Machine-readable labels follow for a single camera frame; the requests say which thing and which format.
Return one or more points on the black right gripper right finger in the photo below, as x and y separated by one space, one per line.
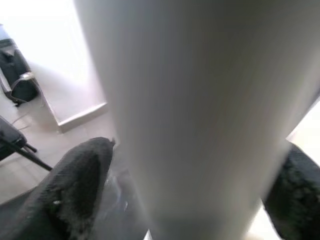
297 200

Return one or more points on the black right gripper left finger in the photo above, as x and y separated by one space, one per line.
70 187

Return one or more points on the white plastic table leg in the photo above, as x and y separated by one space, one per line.
200 100

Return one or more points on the black chair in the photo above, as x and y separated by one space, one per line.
10 140

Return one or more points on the black backpack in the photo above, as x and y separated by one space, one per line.
20 75

